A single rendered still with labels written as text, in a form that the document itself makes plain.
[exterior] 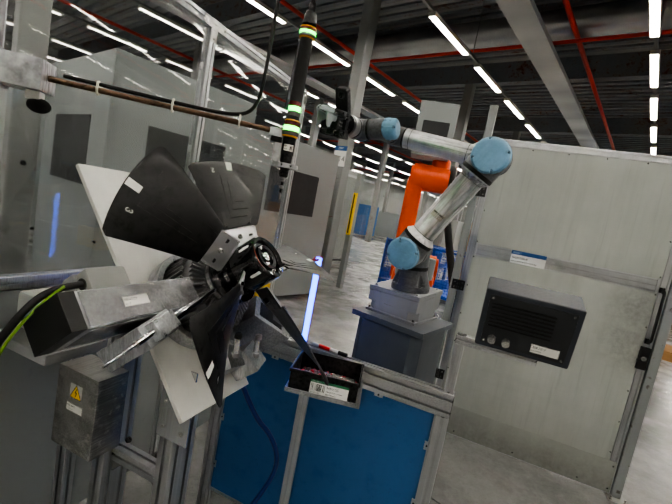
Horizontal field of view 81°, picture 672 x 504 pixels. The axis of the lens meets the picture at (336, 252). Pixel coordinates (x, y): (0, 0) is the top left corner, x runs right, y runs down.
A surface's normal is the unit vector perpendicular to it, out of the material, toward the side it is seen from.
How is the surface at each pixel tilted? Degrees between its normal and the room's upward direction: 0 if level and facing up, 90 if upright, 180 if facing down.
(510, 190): 90
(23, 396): 90
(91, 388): 90
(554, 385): 90
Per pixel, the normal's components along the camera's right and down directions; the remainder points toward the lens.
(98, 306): 0.81, -0.47
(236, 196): 0.29, -0.52
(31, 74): 0.21, 0.15
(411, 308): -0.60, -0.02
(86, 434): -0.37, 0.04
